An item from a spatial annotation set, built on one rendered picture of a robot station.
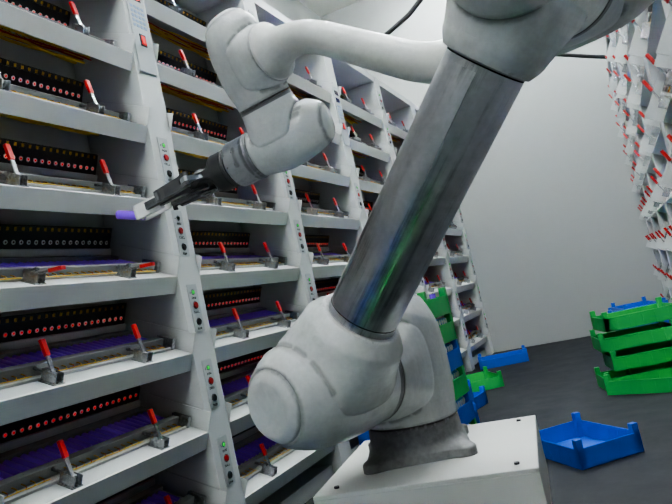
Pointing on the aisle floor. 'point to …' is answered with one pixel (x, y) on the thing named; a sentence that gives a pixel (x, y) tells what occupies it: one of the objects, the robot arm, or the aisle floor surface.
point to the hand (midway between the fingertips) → (152, 207)
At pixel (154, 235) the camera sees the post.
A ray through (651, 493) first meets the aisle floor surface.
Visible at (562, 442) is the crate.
